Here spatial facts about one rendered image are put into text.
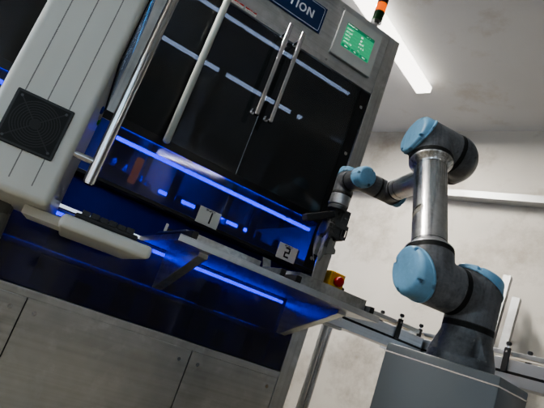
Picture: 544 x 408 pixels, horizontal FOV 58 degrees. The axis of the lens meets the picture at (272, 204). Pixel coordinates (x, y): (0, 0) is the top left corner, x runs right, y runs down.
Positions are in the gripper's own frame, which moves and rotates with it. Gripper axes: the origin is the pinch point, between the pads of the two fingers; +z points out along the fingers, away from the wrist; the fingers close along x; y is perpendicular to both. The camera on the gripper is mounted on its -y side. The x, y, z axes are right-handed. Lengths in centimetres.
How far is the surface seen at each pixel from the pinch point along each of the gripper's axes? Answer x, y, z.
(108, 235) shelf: -46, -70, 23
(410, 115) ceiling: 216, 154, -204
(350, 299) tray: -21.1, 5.8, 12.3
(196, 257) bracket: -21, -45, 18
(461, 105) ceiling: 163, 166, -204
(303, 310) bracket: 2.7, 3.2, 19.0
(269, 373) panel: 16.4, 5.2, 43.6
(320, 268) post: 17.0, 11.7, 0.4
